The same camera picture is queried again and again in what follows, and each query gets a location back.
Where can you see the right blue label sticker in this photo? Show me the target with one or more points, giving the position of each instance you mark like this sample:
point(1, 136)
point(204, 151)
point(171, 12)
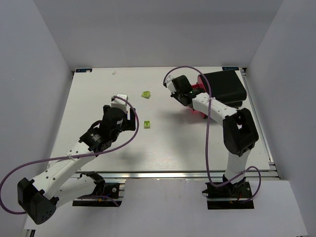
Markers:
point(230, 68)

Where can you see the left blue label sticker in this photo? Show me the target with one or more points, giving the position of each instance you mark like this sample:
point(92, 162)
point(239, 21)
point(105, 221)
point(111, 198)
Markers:
point(84, 70)

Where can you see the light green square lego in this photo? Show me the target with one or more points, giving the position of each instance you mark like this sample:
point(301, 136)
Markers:
point(147, 124)

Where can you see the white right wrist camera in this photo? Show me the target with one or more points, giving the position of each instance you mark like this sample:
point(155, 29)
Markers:
point(169, 84)

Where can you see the black drawer cabinet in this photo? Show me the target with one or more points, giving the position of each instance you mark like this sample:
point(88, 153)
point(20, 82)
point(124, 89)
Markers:
point(227, 88)

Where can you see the pink drawer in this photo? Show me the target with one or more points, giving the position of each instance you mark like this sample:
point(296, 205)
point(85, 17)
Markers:
point(196, 86)
point(202, 83)
point(195, 112)

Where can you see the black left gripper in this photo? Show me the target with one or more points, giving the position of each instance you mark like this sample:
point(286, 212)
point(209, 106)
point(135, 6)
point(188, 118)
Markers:
point(132, 119)

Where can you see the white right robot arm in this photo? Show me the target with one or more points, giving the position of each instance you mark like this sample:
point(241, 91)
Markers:
point(239, 130)

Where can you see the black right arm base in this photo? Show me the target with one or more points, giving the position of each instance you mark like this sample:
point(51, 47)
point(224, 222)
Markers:
point(229, 197)

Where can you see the light green sloped lego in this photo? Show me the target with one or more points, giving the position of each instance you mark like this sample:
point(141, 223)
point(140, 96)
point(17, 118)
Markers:
point(146, 94)

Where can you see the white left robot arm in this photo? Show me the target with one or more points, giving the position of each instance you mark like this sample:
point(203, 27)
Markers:
point(42, 195)

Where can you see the pink top drawer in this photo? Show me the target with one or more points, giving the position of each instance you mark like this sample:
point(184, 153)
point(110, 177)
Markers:
point(202, 83)

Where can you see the aluminium front rail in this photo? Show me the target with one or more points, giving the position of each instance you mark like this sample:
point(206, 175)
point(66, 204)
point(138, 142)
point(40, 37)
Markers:
point(270, 174)

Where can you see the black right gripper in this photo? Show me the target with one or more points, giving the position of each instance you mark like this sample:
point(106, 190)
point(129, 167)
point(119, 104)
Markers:
point(184, 99)

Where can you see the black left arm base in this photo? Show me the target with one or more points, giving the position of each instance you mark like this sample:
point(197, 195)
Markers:
point(105, 194)

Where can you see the pink bottom drawer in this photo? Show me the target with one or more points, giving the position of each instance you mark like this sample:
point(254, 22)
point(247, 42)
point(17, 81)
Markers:
point(195, 112)

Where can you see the blue label sticker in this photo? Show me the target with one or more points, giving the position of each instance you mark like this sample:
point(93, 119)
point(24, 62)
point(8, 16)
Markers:
point(230, 68)
point(84, 70)

